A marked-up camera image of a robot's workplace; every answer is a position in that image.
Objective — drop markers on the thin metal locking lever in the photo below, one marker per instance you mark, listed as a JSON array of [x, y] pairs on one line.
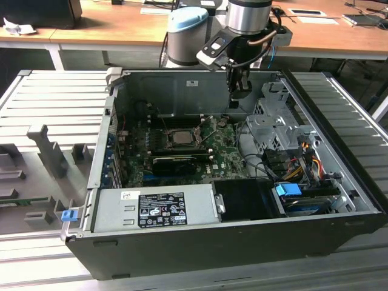
[[164, 125], [203, 122]]

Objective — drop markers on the silver CPU with green edge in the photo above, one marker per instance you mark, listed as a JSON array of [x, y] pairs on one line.
[[180, 137]]

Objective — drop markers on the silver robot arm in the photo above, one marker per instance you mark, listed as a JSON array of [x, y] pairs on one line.
[[248, 15]]

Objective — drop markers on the black RAM slot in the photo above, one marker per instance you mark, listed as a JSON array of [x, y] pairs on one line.
[[182, 122], [182, 118]]

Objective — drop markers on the CPU socket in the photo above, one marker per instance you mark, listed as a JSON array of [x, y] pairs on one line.
[[182, 145]]

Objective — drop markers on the copper coloured tube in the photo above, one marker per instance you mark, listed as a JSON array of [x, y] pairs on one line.
[[263, 38]]

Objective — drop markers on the black computer mouse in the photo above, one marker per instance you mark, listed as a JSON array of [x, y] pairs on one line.
[[278, 11]]

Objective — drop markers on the metal drive cage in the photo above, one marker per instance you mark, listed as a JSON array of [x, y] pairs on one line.
[[263, 124]]

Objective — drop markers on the round silver coin battery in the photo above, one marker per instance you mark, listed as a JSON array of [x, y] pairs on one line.
[[222, 123]]

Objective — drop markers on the white framed tablet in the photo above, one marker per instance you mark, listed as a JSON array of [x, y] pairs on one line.
[[306, 12]]

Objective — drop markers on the white paper sheet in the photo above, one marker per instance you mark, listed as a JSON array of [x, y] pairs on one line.
[[154, 11], [318, 20]]

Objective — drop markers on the green motherboard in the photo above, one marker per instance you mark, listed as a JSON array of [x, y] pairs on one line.
[[224, 151]]

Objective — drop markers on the dark notebook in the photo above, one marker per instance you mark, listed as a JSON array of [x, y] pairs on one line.
[[363, 19]]

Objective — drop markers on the wooden desk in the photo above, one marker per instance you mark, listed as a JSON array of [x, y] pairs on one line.
[[121, 27]]

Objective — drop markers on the black graphics card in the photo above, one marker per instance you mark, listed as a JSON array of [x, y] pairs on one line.
[[174, 166]]

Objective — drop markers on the grey case latch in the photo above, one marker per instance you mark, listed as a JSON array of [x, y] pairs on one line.
[[113, 75]]

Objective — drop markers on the hard disk in blue carrier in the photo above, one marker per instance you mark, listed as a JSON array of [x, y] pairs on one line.
[[286, 191]]

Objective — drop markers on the black plastic shroud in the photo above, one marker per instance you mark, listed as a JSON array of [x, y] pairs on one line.
[[242, 197]]

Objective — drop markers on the black and grey PC case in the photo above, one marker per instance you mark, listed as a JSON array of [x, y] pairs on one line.
[[212, 254]]

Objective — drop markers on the grey power supply unit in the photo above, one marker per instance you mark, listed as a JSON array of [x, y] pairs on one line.
[[112, 209]]

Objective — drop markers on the black monitor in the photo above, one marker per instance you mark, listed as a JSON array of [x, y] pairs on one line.
[[39, 12]]

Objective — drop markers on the crumpled white paper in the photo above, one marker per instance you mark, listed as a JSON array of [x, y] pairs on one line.
[[15, 28]]

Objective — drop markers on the grey parts rack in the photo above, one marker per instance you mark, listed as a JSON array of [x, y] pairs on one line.
[[45, 182]]

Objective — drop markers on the blue plastic latch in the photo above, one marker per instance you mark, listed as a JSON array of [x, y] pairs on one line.
[[68, 216]]

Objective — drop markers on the green RAM stick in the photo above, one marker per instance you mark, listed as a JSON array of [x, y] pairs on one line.
[[24, 200]]

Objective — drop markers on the black and white wrist camera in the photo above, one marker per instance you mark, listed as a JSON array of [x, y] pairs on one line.
[[215, 48]]

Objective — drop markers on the grey camera box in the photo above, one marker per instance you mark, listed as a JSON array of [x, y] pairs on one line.
[[283, 36]]

